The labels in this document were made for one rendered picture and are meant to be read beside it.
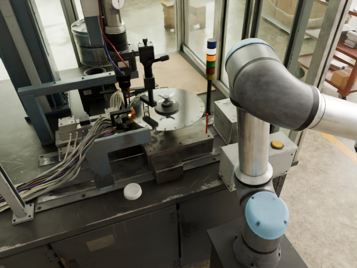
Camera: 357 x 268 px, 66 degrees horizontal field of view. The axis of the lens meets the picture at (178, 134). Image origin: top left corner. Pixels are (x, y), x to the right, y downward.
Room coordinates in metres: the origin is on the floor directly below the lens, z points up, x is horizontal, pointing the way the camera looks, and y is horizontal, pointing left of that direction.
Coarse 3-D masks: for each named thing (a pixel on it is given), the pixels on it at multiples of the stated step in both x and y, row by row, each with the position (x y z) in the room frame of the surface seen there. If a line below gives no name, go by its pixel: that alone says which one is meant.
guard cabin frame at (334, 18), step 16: (64, 0) 1.89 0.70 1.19; (176, 0) 2.15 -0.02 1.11; (224, 0) 1.52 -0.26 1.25; (256, 0) 1.24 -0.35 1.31; (336, 0) 0.85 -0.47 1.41; (352, 0) 0.85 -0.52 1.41; (64, 16) 1.89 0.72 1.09; (224, 16) 1.52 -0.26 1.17; (256, 16) 1.24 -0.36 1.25; (336, 16) 0.83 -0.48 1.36; (320, 32) 0.87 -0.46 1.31; (336, 32) 0.84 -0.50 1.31; (320, 48) 0.85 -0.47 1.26; (80, 64) 1.90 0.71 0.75; (320, 64) 0.83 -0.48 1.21; (320, 80) 0.84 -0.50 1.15
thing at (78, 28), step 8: (72, 24) 1.68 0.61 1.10; (80, 24) 1.72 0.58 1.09; (72, 32) 1.60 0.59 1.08; (80, 32) 1.55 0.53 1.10; (80, 40) 1.55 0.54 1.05; (88, 40) 1.53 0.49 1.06; (80, 48) 1.57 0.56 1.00; (88, 48) 1.54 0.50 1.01; (96, 48) 1.53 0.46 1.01; (80, 56) 1.59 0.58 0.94; (88, 56) 1.54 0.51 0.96; (96, 56) 1.53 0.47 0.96; (104, 56) 1.54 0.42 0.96; (88, 64) 1.55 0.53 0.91; (96, 64) 1.53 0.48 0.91; (104, 64) 1.53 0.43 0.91
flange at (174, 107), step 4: (176, 100) 1.04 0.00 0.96; (160, 104) 1.01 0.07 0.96; (164, 104) 0.99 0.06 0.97; (168, 104) 0.99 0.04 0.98; (172, 104) 1.01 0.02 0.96; (176, 104) 1.01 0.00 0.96; (156, 108) 0.98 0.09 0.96; (160, 108) 0.98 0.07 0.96; (164, 108) 0.98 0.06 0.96; (168, 108) 0.97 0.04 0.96; (172, 108) 0.97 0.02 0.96; (176, 108) 0.98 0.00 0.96; (160, 112) 0.96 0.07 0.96; (164, 112) 0.95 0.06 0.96; (168, 112) 0.95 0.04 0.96; (172, 112) 0.95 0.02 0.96
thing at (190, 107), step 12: (156, 96) 1.09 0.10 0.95; (180, 96) 1.09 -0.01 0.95; (192, 96) 1.08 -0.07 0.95; (180, 108) 0.99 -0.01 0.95; (192, 108) 0.98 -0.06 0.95; (204, 108) 0.98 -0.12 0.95; (144, 120) 0.91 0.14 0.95; (156, 120) 0.91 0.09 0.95; (168, 120) 0.91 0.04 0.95; (180, 120) 0.90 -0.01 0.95; (192, 120) 0.90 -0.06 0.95
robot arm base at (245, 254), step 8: (240, 232) 0.48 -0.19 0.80; (240, 240) 0.44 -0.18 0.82; (240, 248) 0.43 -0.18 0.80; (248, 248) 0.41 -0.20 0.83; (240, 256) 0.41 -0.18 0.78; (248, 256) 0.40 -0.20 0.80; (256, 256) 0.39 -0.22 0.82; (264, 256) 0.39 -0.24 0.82; (272, 256) 0.39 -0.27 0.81; (248, 264) 0.39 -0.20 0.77; (256, 264) 0.38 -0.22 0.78; (264, 264) 0.38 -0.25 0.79; (272, 264) 0.38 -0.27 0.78
